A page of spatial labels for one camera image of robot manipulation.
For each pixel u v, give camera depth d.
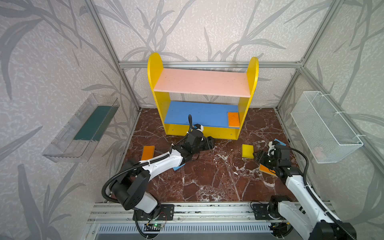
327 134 0.63
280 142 1.00
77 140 0.63
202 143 0.71
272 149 0.76
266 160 0.74
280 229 0.74
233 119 0.94
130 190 0.43
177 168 0.88
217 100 1.20
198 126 0.78
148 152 0.94
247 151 0.96
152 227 0.72
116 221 0.75
